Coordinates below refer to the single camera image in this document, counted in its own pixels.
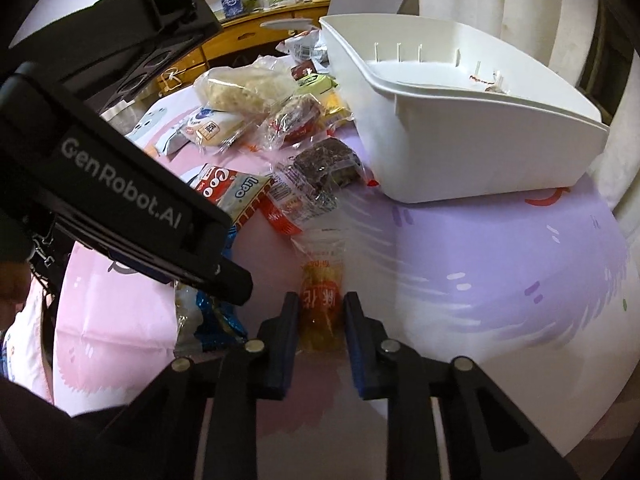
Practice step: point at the red snowflake snack packet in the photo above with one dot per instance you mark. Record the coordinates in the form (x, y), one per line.
(305, 69)

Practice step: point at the printed pink blanket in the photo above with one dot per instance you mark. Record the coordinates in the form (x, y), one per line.
(475, 280)

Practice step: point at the white plastic bin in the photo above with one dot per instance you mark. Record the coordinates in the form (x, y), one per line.
(450, 150)

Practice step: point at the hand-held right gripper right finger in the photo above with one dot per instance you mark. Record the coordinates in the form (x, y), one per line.
(356, 355)

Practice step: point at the wooden desk with drawers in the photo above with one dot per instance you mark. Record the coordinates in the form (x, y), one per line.
(240, 35)

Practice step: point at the blue and white snack packet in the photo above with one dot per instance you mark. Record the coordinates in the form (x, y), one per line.
(200, 127)

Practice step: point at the red striped snack packet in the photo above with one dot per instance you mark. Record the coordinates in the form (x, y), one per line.
(280, 215)

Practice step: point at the clear packet of red-brown snack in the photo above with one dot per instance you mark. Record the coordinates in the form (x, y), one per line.
(292, 117)

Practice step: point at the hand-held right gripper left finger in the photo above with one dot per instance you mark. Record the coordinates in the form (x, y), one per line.
(282, 355)

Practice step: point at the red and white biscuit packet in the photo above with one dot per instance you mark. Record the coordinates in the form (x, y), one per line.
(230, 187)

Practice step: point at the clear yellow snack packet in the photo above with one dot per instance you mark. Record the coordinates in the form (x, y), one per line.
(320, 280)

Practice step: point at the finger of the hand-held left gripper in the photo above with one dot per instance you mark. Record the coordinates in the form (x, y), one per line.
(235, 282)

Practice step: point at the clear packet of dark cake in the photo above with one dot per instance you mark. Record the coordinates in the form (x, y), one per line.
(325, 162)

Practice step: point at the white curtain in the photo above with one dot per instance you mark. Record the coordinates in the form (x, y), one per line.
(505, 5)

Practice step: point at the clear bag of pale crisps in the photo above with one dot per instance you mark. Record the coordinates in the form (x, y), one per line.
(235, 87)

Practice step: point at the white and red snack packet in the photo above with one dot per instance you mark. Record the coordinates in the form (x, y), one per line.
(305, 45)

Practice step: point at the pink and white clothes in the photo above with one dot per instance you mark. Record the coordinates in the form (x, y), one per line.
(30, 350)

